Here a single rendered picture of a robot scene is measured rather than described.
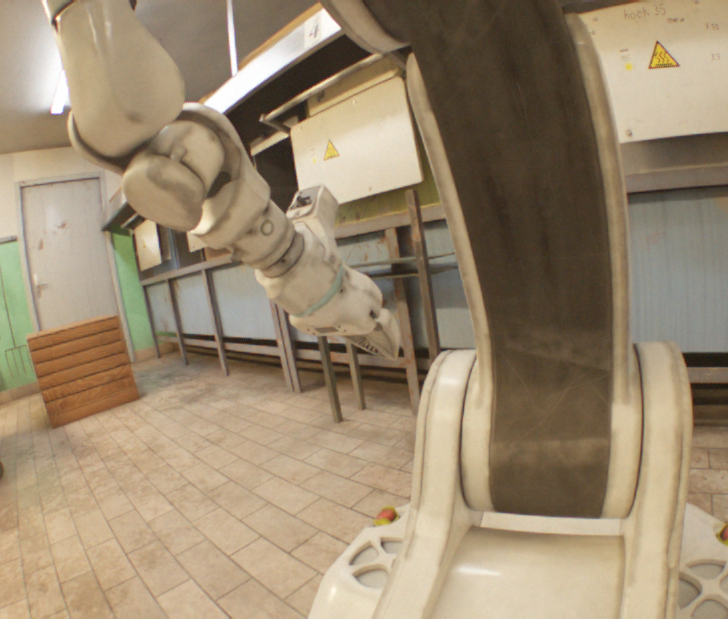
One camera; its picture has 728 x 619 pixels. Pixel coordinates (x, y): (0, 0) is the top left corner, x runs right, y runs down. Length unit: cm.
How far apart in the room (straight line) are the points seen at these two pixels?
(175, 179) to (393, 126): 121
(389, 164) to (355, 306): 107
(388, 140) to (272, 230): 114
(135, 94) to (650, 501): 43
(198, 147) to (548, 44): 24
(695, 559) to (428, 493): 35
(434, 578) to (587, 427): 16
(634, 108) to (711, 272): 54
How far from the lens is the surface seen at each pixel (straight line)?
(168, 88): 29
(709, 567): 54
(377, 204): 162
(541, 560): 34
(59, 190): 472
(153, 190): 29
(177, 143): 30
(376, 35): 30
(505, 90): 24
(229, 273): 271
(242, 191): 31
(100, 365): 294
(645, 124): 117
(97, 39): 30
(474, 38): 24
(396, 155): 142
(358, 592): 51
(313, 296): 37
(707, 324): 139
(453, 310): 155
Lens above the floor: 74
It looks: 9 degrees down
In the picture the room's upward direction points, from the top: 9 degrees counter-clockwise
